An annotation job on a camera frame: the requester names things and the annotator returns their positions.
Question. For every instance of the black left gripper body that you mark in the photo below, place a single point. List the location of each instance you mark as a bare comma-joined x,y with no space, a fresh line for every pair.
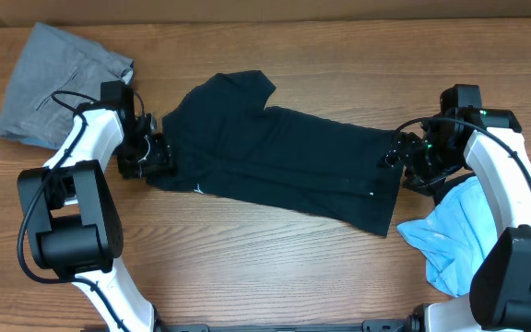
139,152

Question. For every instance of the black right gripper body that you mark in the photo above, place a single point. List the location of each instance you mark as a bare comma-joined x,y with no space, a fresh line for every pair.
428,163

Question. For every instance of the black t-shirt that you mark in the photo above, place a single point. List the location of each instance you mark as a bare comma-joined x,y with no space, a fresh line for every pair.
227,142

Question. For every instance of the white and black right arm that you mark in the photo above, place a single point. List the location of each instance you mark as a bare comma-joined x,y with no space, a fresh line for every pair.
489,143

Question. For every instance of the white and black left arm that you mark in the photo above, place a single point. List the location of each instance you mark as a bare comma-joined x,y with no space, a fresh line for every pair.
71,232

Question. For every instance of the light blue t-shirt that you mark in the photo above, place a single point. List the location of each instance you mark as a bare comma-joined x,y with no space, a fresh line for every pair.
456,237

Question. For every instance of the folded grey shorts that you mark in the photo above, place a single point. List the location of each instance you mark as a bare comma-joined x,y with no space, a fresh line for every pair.
52,60

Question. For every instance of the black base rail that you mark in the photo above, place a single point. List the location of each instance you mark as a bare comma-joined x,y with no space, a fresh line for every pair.
376,325

